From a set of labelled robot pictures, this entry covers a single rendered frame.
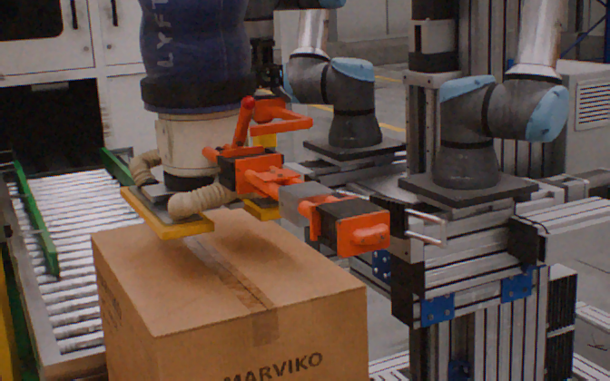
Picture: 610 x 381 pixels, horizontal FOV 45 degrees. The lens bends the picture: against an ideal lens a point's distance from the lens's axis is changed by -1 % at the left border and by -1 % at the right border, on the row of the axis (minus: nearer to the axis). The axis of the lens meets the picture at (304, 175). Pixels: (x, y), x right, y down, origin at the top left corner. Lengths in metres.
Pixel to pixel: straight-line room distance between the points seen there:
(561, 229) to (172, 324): 0.85
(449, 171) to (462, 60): 0.35
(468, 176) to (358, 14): 10.70
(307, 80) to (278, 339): 0.91
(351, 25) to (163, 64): 10.87
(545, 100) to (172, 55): 0.72
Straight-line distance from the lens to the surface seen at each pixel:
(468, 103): 1.60
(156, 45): 1.41
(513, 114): 1.56
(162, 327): 1.29
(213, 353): 1.31
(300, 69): 2.08
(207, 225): 1.37
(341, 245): 0.93
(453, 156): 1.64
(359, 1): 12.29
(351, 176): 2.04
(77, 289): 2.56
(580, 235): 1.71
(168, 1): 1.39
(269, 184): 1.15
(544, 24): 1.60
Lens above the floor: 1.50
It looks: 15 degrees down
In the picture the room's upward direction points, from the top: 3 degrees counter-clockwise
